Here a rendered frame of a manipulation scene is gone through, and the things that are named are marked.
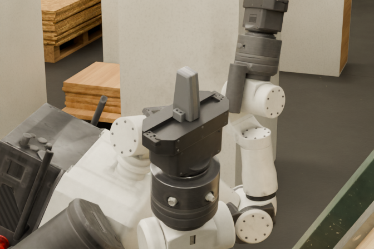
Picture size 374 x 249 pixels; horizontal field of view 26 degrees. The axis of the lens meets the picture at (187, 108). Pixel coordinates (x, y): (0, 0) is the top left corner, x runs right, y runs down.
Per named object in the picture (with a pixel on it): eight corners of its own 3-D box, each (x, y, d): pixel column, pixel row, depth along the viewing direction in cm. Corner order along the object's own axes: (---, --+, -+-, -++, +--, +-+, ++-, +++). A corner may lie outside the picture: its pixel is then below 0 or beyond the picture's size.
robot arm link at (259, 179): (279, 151, 160) (286, 236, 167) (268, 132, 170) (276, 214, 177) (226, 160, 160) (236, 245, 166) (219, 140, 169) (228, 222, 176)
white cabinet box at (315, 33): (279, 55, 698) (283, -29, 673) (347, 61, 680) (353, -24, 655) (267, 69, 658) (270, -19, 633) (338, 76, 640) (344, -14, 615)
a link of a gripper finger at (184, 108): (197, 76, 92) (195, 120, 96) (177, 65, 94) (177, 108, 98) (186, 81, 91) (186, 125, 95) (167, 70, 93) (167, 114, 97)
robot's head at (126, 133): (99, 153, 137) (118, 109, 133) (141, 147, 145) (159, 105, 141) (124, 175, 133) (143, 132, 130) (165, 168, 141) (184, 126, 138)
